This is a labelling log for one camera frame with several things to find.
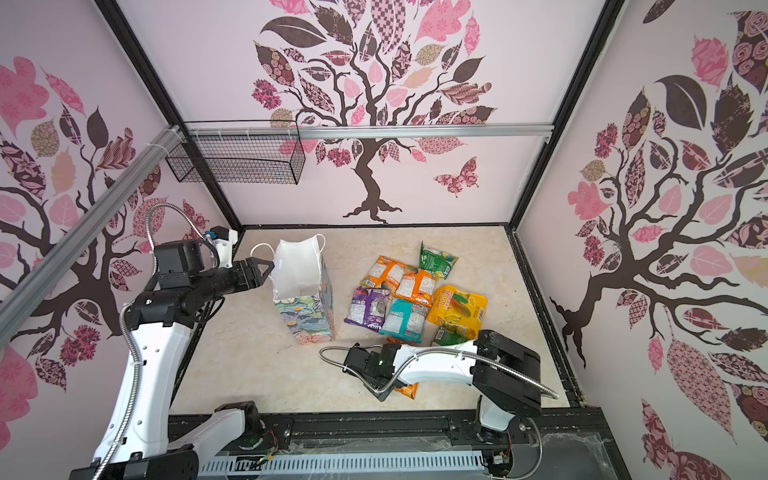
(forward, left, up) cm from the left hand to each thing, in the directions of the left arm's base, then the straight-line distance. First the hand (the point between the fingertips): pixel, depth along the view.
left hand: (265, 271), depth 70 cm
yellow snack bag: (+3, -50, -23) cm, 55 cm away
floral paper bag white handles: (+12, -1, -27) cm, 29 cm away
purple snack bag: (+4, -23, -25) cm, 35 cm away
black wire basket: (+66, +33, -13) cm, 75 cm away
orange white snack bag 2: (+19, -29, -27) cm, 44 cm away
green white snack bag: (-5, -48, -26) cm, 55 cm away
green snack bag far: (+22, -47, -25) cm, 58 cm away
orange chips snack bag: (-20, -36, -28) cm, 49 cm away
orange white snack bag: (+12, -40, -25) cm, 48 cm away
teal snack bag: (+1, -35, -26) cm, 44 cm away
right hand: (-16, -28, -28) cm, 43 cm away
